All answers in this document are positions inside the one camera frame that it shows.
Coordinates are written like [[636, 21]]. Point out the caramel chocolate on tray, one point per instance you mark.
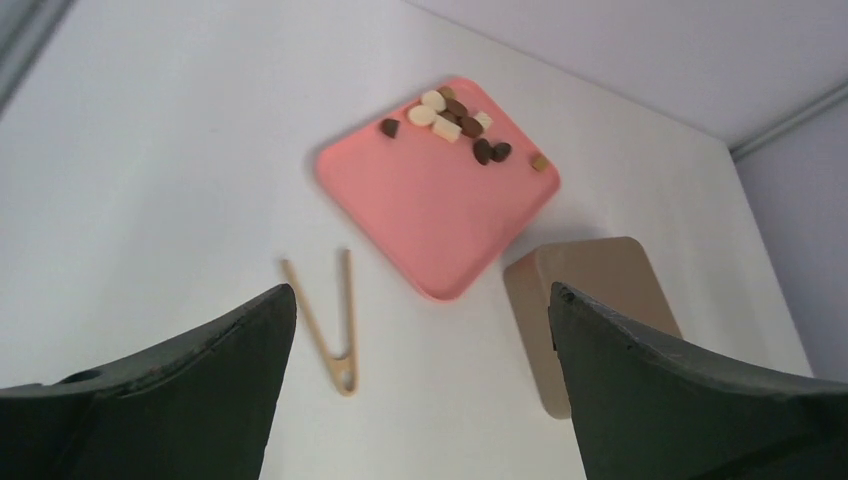
[[540, 163]]

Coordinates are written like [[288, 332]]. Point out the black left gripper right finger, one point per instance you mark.
[[648, 405]]

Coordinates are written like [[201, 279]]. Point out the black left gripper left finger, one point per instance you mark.
[[199, 405]]

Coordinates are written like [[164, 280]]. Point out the pink plastic tray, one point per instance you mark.
[[437, 214]]

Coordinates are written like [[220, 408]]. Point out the brown box lid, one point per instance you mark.
[[615, 271]]

